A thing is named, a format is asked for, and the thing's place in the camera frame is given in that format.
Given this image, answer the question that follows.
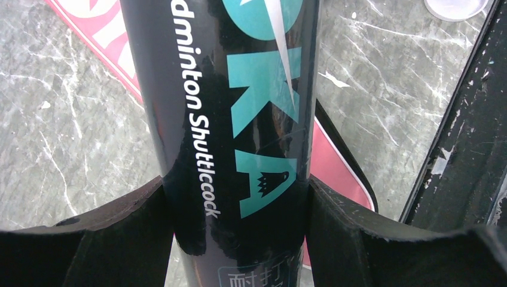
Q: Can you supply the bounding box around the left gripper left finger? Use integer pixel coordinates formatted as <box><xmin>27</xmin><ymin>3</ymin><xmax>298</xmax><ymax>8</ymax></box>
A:
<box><xmin>1</xmin><ymin>177</ymin><xmax>173</xmax><ymax>286</ymax></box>

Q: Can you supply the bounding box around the black shuttlecock tube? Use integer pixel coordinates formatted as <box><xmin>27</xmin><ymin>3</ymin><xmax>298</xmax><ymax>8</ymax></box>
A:
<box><xmin>120</xmin><ymin>1</ymin><xmax>320</xmax><ymax>286</ymax></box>

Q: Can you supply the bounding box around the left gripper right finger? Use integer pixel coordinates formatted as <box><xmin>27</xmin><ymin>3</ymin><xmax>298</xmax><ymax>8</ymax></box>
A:
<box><xmin>306</xmin><ymin>176</ymin><xmax>506</xmax><ymax>286</ymax></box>

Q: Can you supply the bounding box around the clear tube lid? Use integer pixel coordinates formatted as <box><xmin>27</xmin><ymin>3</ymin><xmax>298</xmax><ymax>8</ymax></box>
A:
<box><xmin>423</xmin><ymin>0</ymin><xmax>489</xmax><ymax>22</ymax></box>

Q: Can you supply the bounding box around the pink racket bag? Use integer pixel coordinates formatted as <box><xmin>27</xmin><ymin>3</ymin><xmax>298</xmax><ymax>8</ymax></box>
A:
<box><xmin>43</xmin><ymin>0</ymin><xmax>379</xmax><ymax>268</ymax></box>

